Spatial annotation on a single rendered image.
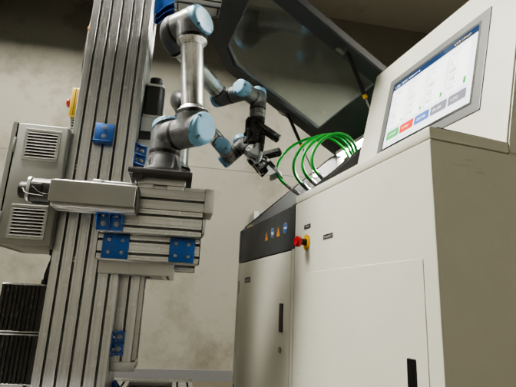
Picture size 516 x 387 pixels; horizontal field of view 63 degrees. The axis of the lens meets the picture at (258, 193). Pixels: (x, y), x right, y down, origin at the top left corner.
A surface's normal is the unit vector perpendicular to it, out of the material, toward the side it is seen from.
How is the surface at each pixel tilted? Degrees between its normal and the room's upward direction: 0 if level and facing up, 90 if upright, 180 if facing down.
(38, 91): 90
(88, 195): 90
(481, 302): 90
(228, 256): 90
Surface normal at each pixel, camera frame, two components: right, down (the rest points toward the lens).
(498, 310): 0.32, -0.22
